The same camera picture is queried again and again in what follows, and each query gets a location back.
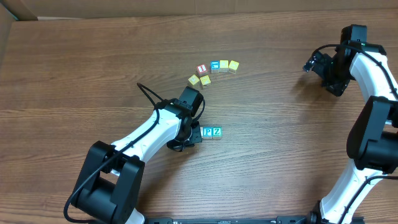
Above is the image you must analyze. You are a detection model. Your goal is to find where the blue P block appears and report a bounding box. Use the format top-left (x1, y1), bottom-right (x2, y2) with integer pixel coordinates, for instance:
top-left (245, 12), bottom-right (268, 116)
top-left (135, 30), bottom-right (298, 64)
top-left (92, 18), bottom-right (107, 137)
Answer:
top-left (202, 127), bottom-right (213, 139)

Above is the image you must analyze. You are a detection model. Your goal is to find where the green Z block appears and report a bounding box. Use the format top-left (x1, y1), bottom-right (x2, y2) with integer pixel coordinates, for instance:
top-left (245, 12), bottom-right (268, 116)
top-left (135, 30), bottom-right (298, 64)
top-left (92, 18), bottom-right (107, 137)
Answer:
top-left (212, 127), bottom-right (223, 139)

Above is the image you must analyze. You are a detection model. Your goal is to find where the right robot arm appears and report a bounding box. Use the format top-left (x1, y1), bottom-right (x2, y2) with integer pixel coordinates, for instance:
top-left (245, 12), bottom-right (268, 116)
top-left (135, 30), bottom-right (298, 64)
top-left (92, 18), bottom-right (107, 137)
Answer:
top-left (300, 24), bottom-right (397, 223)

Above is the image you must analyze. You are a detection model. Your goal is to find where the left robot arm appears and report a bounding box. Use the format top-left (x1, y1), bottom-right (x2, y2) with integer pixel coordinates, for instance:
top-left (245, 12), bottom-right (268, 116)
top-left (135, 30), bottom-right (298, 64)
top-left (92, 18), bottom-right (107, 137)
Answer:
top-left (63, 86), bottom-right (205, 224)

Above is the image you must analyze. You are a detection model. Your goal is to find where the yellow U block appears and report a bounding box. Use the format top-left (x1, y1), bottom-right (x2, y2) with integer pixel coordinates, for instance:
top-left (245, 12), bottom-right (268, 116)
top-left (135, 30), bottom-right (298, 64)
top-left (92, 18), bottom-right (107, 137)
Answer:
top-left (188, 75), bottom-right (200, 88)

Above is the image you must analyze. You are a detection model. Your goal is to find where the yellow K block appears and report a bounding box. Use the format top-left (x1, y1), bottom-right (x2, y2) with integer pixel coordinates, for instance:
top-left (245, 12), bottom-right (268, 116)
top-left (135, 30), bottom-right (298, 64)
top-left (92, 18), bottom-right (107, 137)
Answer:
top-left (200, 75), bottom-right (211, 89)

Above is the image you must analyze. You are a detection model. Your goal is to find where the red I block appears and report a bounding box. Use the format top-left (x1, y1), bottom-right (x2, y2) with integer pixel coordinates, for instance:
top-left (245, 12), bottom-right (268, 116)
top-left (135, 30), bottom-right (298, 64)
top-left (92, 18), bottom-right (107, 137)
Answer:
top-left (197, 64), bottom-right (209, 77)

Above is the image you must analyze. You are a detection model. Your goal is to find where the blue L block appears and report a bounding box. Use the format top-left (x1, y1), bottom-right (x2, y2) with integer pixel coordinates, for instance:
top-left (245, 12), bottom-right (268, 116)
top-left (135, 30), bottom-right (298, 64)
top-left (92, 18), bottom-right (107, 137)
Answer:
top-left (210, 60), bottom-right (220, 73)

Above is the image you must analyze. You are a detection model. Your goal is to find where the yellow block upper middle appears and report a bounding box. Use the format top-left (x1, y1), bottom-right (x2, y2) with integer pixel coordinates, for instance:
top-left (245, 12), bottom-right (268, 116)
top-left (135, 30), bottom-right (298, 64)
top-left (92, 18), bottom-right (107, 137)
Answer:
top-left (220, 60), bottom-right (229, 73)

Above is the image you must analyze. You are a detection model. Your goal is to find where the yellow block upper right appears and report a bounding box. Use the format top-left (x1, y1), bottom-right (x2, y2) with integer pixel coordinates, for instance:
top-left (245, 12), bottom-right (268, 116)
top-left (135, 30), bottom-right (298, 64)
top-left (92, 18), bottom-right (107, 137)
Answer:
top-left (228, 60), bottom-right (239, 74)

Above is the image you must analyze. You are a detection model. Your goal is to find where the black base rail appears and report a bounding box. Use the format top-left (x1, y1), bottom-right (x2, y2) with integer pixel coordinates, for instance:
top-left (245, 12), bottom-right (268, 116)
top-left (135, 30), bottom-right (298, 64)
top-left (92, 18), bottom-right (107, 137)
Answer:
top-left (144, 215), bottom-right (306, 224)

